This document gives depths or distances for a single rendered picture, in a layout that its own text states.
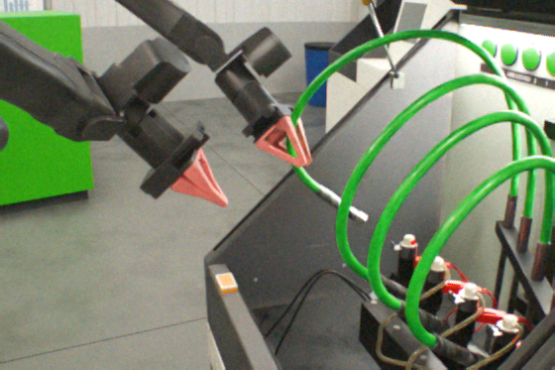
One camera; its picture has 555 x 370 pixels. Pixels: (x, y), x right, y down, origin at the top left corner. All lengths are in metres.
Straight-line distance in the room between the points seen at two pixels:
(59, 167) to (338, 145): 3.09
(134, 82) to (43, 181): 3.40
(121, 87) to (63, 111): 0.09
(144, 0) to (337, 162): 0.49
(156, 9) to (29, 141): 3.08
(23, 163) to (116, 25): 3.52
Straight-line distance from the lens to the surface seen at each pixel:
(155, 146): 0.68
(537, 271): 0.81
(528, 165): 0.60
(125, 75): 0.65
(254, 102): 0.88
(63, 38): 3.86
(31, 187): 4.02
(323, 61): 6.87
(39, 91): 0.56
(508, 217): 0.97
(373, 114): 1.12
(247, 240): 1.11
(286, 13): 7.78
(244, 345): 0.89
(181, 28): 0.90
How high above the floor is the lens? 1.48
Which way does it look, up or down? 17 degrees down
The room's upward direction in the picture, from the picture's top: 2 degrees clockwise
